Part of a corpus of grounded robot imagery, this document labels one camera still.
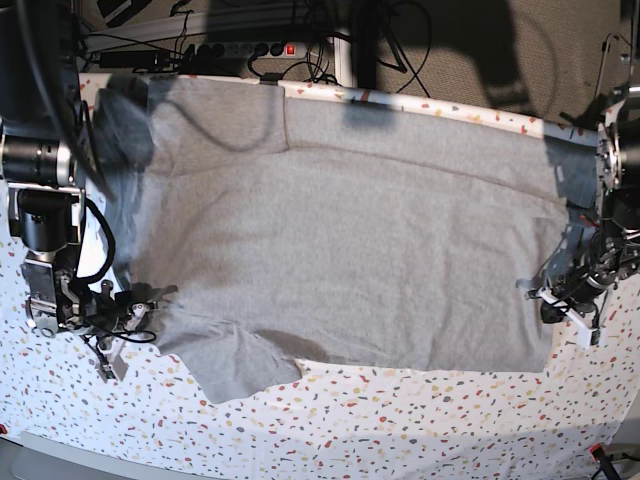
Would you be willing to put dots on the thin metal stand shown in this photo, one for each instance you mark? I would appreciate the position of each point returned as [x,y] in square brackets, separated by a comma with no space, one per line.
[605,50]

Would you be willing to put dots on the left side gripper body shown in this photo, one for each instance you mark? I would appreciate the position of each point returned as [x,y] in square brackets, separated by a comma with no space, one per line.
[603,265]

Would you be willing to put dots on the terrazzo pattern tablecloth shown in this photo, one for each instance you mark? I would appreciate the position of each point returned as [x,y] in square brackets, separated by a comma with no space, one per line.
[334,423]

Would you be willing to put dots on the right side gripper body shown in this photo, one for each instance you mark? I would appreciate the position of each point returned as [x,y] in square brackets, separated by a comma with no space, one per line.
[100,316]

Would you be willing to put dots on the grey T-shirt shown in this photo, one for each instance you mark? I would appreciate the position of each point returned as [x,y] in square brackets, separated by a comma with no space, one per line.
[350,234]

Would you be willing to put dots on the red clamp bottom right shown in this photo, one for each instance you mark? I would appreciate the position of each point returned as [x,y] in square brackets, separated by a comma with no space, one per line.
[605,465]

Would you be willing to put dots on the white power strip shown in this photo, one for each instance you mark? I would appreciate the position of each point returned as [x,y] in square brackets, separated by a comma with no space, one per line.
[245,50]

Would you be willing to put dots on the black table clamp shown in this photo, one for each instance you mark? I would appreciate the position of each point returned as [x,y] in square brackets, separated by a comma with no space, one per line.
[271,78]

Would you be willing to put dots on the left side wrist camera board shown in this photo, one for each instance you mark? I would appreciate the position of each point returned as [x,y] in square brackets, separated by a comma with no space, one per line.
[587,337]

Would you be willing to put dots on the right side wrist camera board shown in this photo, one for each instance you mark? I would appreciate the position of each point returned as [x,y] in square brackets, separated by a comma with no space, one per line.
[110,364]

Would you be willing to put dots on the black robot arm right side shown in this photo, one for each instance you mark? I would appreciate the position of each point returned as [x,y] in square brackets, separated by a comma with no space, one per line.
[48,154]

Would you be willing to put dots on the grey table frame leg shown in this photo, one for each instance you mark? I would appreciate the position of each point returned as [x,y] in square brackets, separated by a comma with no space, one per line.
[343,63]

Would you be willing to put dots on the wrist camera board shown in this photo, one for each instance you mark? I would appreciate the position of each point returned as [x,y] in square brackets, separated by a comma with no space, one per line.
[110,364]
[587,337]

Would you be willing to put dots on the black power adapter brick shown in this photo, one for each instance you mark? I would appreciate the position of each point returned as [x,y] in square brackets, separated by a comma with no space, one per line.
[134,59]

